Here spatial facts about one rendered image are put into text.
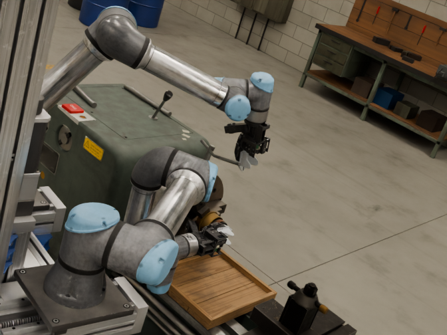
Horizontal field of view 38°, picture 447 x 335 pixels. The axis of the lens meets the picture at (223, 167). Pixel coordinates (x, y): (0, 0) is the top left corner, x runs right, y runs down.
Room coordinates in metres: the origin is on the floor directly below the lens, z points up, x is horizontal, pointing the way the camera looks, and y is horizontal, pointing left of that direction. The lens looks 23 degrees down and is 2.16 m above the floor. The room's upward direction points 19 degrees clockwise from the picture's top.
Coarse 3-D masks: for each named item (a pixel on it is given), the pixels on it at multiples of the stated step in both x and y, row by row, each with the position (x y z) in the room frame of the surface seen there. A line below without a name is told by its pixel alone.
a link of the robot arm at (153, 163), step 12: (144, 156) 1.74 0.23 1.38; (156, 156) 1.72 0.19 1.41; (168, 156) 1.72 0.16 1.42; (144, 168) 1.71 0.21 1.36; (156, 168) 1.70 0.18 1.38; (132, 180) 1.73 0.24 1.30; (144, 180) 1.71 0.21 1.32; (156, 180) 1.70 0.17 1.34; (132, 192) 1.75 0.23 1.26; (144, 192) 1.73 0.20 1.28; (132, 204) 1.74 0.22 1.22; (144, 204) 1.74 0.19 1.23; (132, 216) 1.74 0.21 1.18; (144, 216) 1.75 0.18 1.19
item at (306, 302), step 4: (296, 292) 1.70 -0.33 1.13; (300, 292) 1.69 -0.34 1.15; (296, 296) 1.69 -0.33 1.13; (300, 296) 1.68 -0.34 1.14; (304, 296) 1.68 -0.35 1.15; (308, 296) 1.68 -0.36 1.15; (316, 296) 1.69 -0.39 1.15; (296, 300) 1.68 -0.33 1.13; (300, 300) 1.67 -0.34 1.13; (304, 300) 1.67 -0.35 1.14; (308, 300) 1.67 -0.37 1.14; (312, 300) 1.68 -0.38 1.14; (316, 300) 1.68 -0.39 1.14; (300, 304) 1.67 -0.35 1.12; (304, 304) 1.66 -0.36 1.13; (308, 304) 1.67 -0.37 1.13; (312, 304) 1.67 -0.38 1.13; (308, 308) 1.66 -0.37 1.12; (312, 308) 1.67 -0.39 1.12
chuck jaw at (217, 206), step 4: (216, 200) 2.20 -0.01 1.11; (220, 200) 2.21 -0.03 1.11; (208, 204) 2.15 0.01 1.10; (212, 204) 2.16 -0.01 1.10; (216, 204) 2.17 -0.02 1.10; (220, 204) 2.18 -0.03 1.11; (224, 204) 2.19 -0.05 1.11; (212, 208) 2.13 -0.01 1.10; (216, 208) 2.14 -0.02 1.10; (220, 208) 2.15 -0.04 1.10; (224, 208) 2.19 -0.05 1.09; (216, 212) 2.11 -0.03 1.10; (220, 212) 2.14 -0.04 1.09
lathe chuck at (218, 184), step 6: (216, 180) 2.17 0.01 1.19; (162, 186) 2.03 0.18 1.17; (216, 186) 2.18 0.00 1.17; (222, 186) 2.21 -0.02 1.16; (156, 192) 2.03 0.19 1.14; (162, 192) 2.02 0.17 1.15; (216, 192) 2.19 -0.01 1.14; (222, 192) 2.22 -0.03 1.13; (156, 198) 2.01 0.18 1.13; (210, 198) 2.17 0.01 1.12; (216, 198) 2.20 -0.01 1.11; (186, 216) 2.13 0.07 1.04; (192, 216) 2.13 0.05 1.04
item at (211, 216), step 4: (212, 212) 2.06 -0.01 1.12; (204, 216) 2.03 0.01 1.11; (208, 216) 2.03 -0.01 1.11; (212, 216) 2.04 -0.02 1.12; (216, 216) 2.04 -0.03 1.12; (196, 220) 2.05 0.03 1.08; (200, 220) 2.04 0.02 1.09; (204, 220) 2.02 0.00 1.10; (208, 220) 2.02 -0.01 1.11; (212, 220) 2.02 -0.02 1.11; (216, 220) 2.03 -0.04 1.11; (220, 220) 2.03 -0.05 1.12; (200, 224) 2.02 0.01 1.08; (204, 224) 2.02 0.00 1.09; (208, 224) 2.01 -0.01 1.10; (224, 224) 2.03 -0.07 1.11; (200, 228) 2.02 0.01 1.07
